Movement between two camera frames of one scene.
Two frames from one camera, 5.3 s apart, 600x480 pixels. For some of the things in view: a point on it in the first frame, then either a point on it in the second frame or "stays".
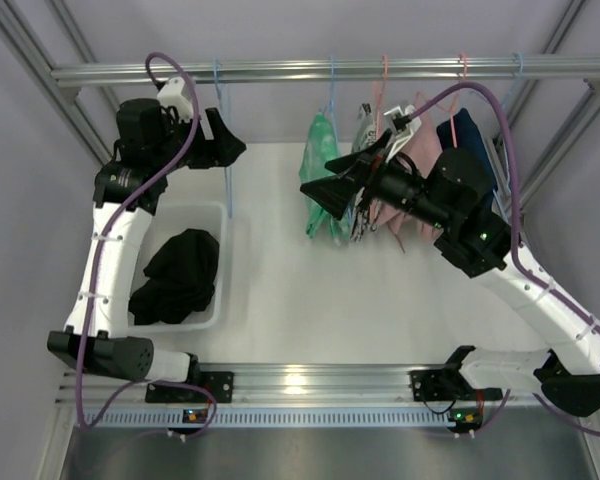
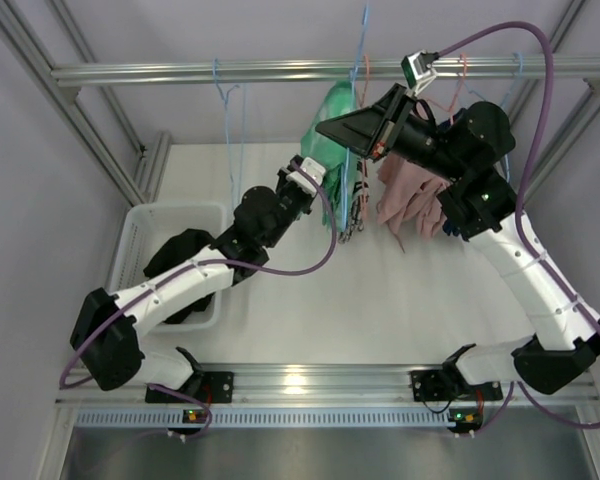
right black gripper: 368,173 → 395,124
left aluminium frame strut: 6,17 stays
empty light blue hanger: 509,93 stays
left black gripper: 200,145 → 290,189
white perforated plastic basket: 167,221 stays
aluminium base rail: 314,385 stays
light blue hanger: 331,101 → 351,101
